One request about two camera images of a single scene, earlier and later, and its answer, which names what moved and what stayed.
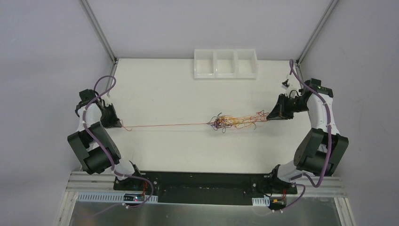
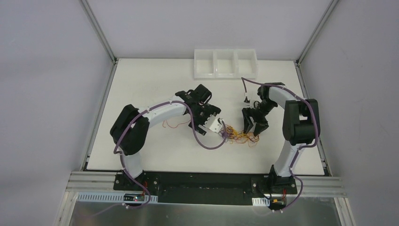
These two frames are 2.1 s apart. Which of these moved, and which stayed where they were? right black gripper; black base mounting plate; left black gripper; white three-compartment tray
Moved: left black gripper; right black gripper
Stayed: black base mounting plate; white three-compartment tray
